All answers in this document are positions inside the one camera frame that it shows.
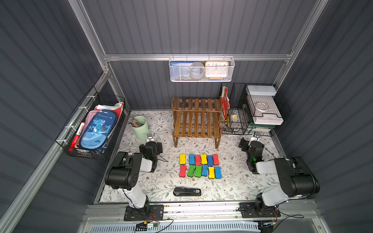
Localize yellow eraser shelf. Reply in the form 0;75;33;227
208;167;215;179
179;154;187;165
201;154;208;165

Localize red book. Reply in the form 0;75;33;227
220;86;230;121

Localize yellow eraser top shelf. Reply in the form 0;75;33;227
179;154;187;165
201;154;208;165

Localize grey tape roll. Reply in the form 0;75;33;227
190;62;205;80

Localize white paper tray stack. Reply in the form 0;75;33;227
246;84;284;126

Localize black stapler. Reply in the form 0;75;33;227
173;187;202;197

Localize black wire side basket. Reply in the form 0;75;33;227
56;88;126;160

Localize white wire hanging basket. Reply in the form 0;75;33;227
168;56;236;83

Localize green eraser bottom shelf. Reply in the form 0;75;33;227
187;165;196;177
194;165;203;178

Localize red eraser shelf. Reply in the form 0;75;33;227
212;154;220;166
195;155;202;166
179;165;187;178

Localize blue box in basket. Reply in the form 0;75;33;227
169;61;193;82

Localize wooden two-tier shelf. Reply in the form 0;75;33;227
172;97;222;149

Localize blue eraser shelf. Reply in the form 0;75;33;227
201;165;208;177
189;154;195;165
214;167;222;179
207;155;214;167

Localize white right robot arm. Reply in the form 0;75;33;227
239;136;321;217

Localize orange alarm clock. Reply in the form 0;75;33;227
205;61;229;79

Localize green pencil cup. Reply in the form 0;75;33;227
131;116;151;141

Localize blue eraser top shelf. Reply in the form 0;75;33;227
207;155;214;167
189;154;195;165

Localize blue eraser bottom shelf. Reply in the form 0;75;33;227
214;167;222;179
201;165;208;177

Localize red eraser top shelf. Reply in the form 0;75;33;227
212;154;220;166
195;155;202;166

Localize yellow eraser bottom shelf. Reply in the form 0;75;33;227
208;167;215;179

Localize black wire desk organizer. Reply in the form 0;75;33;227
219;83;291;136

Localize pencils in cup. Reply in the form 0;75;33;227
128;117;142;128

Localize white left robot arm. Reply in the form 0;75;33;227
105;141;163;221

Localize metal base rail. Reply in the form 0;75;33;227
82;200;321;224

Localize blue dinosaur pencil case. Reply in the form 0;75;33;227
79;110;117;150

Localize red eraser bottom shelf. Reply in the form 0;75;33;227
179;165;187;178

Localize red marker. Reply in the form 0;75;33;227
68;122;85;151

